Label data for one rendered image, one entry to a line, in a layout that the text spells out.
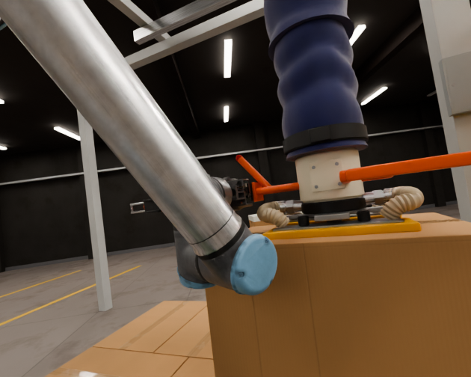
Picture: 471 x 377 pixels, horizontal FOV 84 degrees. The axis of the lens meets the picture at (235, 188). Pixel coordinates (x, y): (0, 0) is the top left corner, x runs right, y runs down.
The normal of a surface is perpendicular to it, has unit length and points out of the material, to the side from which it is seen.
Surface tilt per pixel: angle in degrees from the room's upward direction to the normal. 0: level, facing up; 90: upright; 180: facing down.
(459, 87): 90
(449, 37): 90
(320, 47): 72
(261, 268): 95
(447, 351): 90
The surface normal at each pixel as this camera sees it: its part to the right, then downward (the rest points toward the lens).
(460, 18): -0.37, 0.00
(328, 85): -0.11, -0.30
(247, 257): 0.65, -0.04
